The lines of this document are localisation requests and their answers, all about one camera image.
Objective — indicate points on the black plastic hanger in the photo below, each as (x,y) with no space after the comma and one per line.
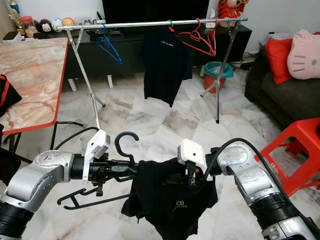
(116,143)

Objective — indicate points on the black shirt with printed logo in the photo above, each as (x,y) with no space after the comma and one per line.
(165,200)

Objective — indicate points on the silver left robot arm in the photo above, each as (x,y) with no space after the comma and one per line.
(50,175)

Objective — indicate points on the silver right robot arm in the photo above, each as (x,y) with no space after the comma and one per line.
(255,180)

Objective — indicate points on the blue plastic hanger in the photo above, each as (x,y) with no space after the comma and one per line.
(106,39)

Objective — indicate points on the green hanger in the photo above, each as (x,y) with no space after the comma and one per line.
(170,22)

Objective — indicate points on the navy polo shirt red trim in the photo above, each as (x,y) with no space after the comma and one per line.
(165,70)

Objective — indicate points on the red bin with teal bag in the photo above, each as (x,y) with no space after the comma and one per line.
(217,75)

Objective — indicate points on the red plastic stool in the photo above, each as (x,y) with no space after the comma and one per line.
(295,145)

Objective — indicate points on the black TV cabinet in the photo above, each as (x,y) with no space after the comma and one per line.
(130,57)

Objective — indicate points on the marble pattern folding table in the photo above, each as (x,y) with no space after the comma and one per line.
(35,80)

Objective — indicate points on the dark grey fabric sofa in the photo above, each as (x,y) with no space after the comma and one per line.
(280,100)

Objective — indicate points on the black garment with red trim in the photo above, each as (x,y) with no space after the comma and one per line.
(7,95)

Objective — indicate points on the red cushion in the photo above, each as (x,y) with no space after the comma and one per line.
(277,57)

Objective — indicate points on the orange round plush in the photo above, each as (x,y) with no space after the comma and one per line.
(68,22)

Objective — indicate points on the white round plush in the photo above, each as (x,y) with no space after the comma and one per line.
(56,24)

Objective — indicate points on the black mouse round plush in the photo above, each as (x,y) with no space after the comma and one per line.
(45,26)

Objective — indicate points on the black flat television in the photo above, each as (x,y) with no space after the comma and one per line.
(155,10)

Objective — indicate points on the white box with black top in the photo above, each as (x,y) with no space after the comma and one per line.
(11,36)

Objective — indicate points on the clear jar with red lid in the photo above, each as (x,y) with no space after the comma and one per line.
(26,26)

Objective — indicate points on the white lace covered box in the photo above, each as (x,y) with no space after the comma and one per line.
(280,35)

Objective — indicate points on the pink cat face cushion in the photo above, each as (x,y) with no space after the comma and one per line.
(305,52)

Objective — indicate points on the blue and gold trophy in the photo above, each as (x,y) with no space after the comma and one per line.
(14,11)

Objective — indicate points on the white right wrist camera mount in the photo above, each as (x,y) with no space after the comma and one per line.
(192,152)

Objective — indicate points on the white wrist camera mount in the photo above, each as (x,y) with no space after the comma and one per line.
(97,145)
(192,152)

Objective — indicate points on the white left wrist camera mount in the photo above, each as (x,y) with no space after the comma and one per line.
(97,145)

